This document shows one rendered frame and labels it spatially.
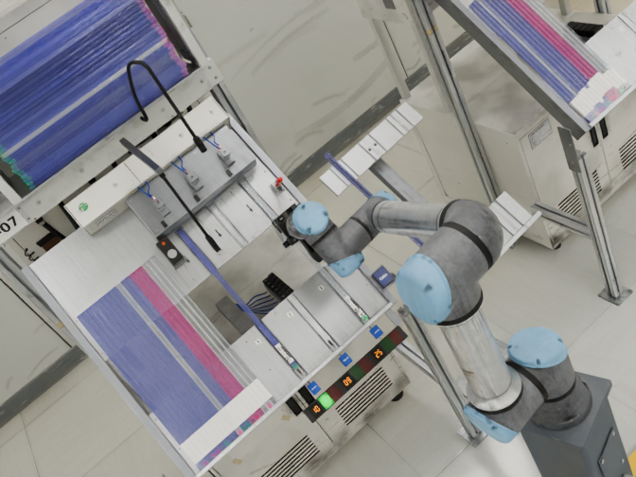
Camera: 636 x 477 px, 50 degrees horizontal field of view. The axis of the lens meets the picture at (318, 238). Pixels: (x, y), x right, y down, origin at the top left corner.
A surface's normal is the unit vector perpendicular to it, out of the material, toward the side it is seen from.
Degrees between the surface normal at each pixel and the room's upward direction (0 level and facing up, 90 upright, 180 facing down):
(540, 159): 90
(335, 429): 90
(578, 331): 0
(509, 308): 0
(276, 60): 90
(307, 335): 45
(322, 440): 90
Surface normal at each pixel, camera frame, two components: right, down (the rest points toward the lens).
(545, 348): -0.33, -0.78
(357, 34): 0.50, 0.34
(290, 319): 0.05, -0.25
